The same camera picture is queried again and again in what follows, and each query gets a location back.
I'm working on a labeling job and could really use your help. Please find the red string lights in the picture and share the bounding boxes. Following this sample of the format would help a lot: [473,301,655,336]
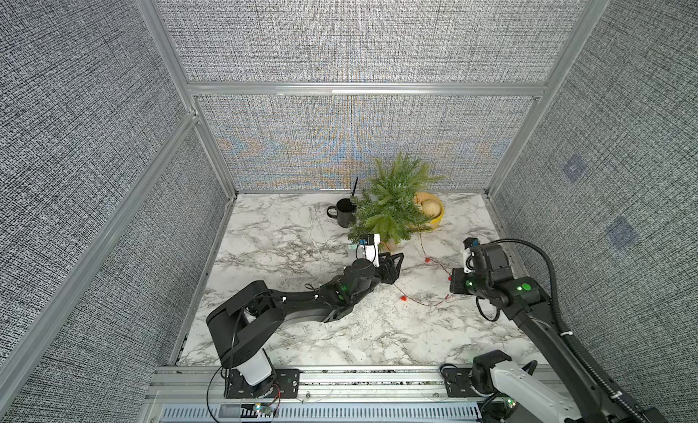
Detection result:
[393,233,453,309]

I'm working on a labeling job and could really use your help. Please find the small green christmas tree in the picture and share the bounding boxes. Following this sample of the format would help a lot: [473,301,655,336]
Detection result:
[348,152,443,244]

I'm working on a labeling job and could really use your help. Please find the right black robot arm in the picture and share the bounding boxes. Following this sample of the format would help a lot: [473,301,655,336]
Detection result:
[450,238,666,422]

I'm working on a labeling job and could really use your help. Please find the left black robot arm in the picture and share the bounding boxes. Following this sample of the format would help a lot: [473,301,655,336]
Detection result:
[205,252,405,399]

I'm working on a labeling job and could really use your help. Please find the left steamed bun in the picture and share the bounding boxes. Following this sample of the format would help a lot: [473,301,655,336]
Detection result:
[421,200,442,219]

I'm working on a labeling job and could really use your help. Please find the yellow bamboo steamer basket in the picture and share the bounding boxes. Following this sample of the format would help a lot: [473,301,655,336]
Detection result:
[414,192,445,230]

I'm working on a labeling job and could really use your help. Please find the black mug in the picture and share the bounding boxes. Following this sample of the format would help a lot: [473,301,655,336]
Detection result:
[326,198,356,229]

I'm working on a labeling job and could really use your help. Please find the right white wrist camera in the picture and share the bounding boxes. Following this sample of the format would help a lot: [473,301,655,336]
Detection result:
[463,237,480,273]

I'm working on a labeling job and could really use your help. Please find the black corrugated cable conduit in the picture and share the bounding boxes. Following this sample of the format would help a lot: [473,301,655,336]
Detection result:
[484,237,655,423]

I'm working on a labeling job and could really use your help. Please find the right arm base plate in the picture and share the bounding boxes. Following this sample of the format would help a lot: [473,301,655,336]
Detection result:
[438,363,488,399]

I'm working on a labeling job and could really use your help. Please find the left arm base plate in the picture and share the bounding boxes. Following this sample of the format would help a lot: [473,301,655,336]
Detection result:
[224,368,301,400]

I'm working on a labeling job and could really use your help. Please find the aluminium front rail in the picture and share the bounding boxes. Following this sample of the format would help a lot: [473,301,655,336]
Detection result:
[137,366,482,422]

